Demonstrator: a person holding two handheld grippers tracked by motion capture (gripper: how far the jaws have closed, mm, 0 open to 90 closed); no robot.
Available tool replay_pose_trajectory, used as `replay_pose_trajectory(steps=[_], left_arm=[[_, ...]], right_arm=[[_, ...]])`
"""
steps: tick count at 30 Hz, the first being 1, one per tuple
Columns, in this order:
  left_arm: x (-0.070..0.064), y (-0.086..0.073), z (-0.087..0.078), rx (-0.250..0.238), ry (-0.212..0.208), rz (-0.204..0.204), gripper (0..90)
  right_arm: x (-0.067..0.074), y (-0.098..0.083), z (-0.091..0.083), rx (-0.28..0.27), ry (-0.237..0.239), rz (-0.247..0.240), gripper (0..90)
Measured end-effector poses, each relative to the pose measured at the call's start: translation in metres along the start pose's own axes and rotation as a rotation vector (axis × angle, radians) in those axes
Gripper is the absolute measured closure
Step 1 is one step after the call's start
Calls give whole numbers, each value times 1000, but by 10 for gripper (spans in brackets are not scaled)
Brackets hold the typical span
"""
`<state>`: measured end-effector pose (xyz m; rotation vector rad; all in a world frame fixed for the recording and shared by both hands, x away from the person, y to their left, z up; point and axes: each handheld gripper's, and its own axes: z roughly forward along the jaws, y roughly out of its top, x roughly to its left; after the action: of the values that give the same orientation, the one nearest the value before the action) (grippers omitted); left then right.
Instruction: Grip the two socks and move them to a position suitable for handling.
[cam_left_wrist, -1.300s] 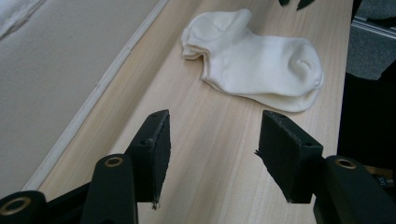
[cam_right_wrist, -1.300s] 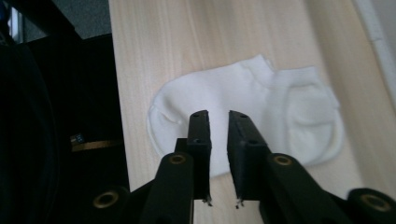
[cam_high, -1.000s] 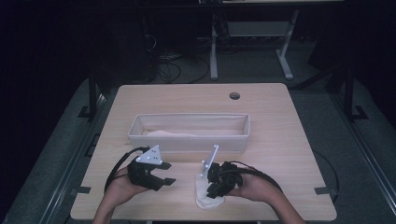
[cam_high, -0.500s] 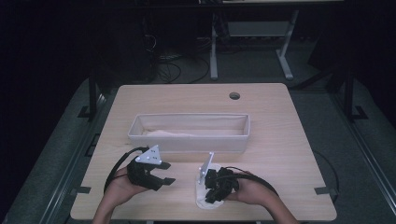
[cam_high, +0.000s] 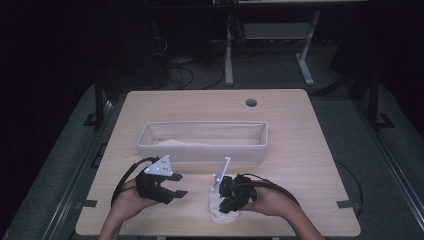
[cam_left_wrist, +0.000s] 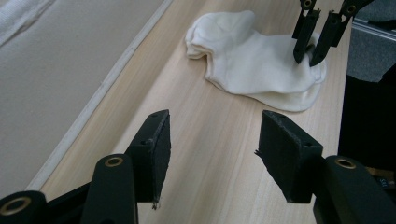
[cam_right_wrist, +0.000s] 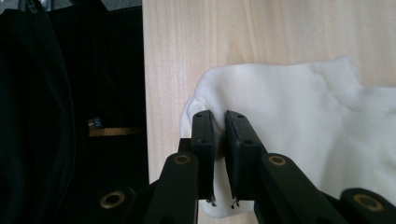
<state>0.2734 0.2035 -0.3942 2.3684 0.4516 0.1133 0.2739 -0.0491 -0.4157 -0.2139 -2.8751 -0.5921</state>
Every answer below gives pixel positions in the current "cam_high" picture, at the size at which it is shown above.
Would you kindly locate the black tape strip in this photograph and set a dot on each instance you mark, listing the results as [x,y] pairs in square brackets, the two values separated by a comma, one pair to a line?
[348,204]
[88,203]

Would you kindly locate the white fabric storage box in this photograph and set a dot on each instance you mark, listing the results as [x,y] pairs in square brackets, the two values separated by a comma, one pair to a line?
[200,155]

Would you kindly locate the white cloth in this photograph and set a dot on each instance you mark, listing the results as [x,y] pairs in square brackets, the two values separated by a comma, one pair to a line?
[173,143]

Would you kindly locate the desk with white legs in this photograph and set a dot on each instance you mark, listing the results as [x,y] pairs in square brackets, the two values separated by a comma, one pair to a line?
[276,30]

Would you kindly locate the person's left hand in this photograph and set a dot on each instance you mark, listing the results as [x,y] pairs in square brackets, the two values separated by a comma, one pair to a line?
[128,203]

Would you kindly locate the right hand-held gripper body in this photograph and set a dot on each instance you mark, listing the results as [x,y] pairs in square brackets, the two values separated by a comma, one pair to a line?
[245,190]

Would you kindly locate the aluminium frame rail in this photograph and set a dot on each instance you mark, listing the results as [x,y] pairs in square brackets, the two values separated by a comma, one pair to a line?
[76,173]
[393,160]

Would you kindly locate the black metal stand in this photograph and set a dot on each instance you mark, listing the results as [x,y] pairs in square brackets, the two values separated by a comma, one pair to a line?
[99,100]
[374,100]

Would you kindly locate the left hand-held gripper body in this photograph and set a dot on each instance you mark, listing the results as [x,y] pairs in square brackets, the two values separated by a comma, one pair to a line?
[150,188]

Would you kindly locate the person's right hand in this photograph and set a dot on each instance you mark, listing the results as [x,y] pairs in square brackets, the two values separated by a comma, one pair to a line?
[270,203]

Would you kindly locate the white sock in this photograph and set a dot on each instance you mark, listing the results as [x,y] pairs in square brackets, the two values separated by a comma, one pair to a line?
[223,218]

